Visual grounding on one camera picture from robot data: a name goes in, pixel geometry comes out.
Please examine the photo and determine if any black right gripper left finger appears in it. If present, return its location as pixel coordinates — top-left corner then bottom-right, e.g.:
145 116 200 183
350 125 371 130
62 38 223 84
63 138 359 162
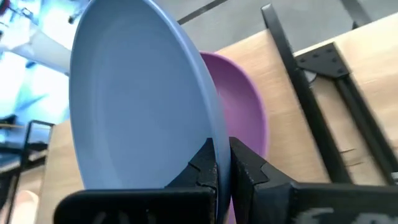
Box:
54 138 218 224

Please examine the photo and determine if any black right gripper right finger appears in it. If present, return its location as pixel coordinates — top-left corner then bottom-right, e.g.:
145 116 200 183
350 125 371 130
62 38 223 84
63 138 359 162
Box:
229 136 398 224

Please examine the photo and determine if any blue plate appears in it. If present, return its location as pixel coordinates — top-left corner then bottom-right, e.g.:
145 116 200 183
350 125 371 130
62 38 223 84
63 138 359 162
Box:
68 0 233 224

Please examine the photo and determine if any purple pink plate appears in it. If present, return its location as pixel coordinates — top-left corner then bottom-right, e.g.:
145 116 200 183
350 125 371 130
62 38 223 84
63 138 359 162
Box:
198 51 269 224

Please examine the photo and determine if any white cylinder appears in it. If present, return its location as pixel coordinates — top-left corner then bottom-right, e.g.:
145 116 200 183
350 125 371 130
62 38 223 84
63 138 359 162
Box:
0 29 73 76

